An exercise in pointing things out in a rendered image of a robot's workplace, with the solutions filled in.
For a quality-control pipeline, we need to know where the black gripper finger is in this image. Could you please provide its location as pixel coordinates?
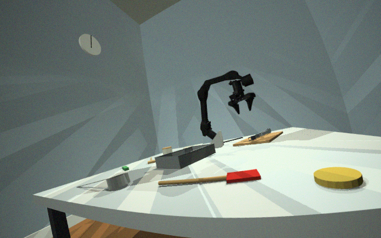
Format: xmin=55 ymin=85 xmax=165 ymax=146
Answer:
xmin=245 ymin=98 xmax=254 ymax=111
xmin=230 ymin=104 xmax=239 ymax=114

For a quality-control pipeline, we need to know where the red spatula with wooden handle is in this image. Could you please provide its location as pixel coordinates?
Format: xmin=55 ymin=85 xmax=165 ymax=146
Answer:
xmin=158 ymin=169 xmax=261 ymax=185

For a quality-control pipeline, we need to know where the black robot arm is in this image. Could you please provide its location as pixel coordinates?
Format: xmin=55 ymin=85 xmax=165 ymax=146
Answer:
xmin=197 ymin=71 xmax=254 ymax=140

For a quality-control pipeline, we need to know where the wooden board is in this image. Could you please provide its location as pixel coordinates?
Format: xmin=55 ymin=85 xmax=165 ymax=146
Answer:
xmin=233 ymin=131 xmax=283 ymax=146

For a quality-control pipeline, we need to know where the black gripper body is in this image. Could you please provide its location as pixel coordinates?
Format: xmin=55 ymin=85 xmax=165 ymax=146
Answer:
xmin=228 ymin=88 xmax=256 ymax=106

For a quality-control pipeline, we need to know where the yellow flat disc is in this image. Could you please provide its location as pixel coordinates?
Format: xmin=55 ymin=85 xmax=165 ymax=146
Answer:
xmin=313 ymin=167 xmax=363 ymax=189

